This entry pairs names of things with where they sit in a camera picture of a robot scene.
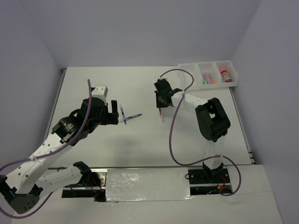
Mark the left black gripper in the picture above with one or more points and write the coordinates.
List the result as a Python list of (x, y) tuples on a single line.
[(110, 118)]

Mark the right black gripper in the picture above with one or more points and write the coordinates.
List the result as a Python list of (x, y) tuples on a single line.
[(160, 104)]

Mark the red pen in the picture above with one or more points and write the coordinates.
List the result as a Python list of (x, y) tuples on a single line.
[(161, 115)]

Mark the dark blue pen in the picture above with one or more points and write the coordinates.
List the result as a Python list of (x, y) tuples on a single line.
[(123, 115)]

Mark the teal blue pen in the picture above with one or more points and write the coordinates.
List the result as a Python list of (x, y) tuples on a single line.
[(122, 120)]

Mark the purple highlighter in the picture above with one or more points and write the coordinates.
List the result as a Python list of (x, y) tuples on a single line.
[(207, 77)]

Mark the pink-capped clear tube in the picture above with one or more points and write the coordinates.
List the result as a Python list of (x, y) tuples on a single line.
[(225, 75)]

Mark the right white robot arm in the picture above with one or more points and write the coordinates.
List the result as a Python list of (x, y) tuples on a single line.
[(212, 121)]

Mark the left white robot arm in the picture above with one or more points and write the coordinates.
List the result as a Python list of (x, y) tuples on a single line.
[(26, 185)]

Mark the clear three-compartment organizer tray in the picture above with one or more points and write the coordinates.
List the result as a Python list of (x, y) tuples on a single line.
[(193, 80)]

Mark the silver foil sheet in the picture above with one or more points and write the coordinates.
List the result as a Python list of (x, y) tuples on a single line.
[(147, 184)]

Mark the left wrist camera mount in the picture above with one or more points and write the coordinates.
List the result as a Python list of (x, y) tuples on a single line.
[(100, 91)]

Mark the aluminium rail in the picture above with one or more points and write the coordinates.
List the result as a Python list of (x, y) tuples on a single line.
[(189, 167)]

